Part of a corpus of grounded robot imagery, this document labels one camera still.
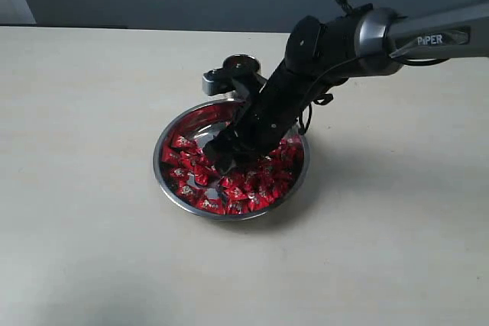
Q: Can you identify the black cable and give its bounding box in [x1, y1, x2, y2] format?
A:
[297, 0, 452, 136]

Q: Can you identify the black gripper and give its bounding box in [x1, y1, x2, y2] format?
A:
[202, 64, 312, 174]

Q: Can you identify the red wrapped candy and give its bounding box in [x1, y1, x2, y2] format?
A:
[160, 145, 180, 166]
[196, 195, 225, 215]
[176, 184, 201, 202]
[280, 138, 301, 169]
[225, 186, 248, 201]
[171, 134, 198, 150]

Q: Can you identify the round steel plate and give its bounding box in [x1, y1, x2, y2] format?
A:
[153, 98, 310, 221]

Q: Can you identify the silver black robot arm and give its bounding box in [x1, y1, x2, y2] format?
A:
[203, 0, 488, 173]

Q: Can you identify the small steel cup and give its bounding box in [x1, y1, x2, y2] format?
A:
[222, 54, 266, 99]

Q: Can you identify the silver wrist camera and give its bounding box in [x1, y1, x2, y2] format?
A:
[201, 63, 264, 100]

